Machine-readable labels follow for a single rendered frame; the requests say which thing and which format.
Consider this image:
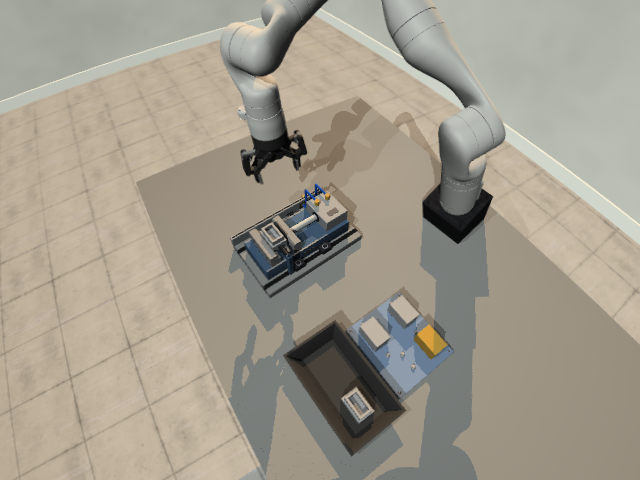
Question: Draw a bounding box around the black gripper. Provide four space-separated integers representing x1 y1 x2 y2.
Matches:
240 126 307 184

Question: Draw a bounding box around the yellow-orange block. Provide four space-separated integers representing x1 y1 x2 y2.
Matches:
413 325 448 359

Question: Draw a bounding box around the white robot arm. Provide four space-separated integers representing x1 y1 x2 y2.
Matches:
220 0 506 215

